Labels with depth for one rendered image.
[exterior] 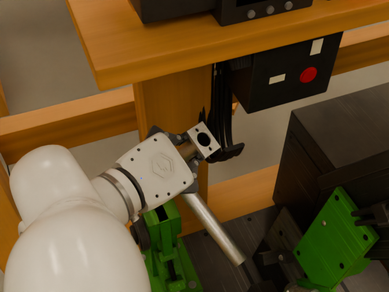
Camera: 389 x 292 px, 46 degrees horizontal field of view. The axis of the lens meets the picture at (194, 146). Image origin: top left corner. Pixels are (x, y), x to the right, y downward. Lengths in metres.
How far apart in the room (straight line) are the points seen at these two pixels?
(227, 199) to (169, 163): 0.59
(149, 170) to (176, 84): 0.23
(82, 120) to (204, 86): 0.27
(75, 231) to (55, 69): 2.96
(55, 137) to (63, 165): 0.46
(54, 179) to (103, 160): 2.04
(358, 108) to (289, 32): 0.38
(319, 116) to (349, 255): 0.31
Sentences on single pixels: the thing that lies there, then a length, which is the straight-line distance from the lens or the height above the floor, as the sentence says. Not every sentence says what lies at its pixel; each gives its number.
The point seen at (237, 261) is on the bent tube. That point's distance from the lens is 0.89.
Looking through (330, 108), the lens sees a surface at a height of 1.24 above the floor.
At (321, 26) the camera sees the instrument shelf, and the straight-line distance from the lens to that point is 0.77.
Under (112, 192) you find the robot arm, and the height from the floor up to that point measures 1.41.
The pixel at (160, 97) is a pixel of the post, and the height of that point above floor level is 1.35.
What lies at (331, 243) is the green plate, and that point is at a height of 1.18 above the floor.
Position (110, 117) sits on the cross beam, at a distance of 1.00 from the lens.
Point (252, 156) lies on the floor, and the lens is 2.56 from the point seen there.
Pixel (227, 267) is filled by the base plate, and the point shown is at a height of 0.90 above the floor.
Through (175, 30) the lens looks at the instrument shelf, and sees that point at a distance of 0.71.
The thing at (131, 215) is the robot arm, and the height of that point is 1.37.
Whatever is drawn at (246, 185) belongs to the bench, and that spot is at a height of 0.88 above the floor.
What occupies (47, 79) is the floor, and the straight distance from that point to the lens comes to 3.16.
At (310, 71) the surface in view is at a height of 1.42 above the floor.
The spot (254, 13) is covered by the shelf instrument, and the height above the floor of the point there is 1.56.
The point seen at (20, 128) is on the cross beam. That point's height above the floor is 1.28.
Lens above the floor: 1.94
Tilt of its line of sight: 48 degrees down
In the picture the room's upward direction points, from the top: straight up
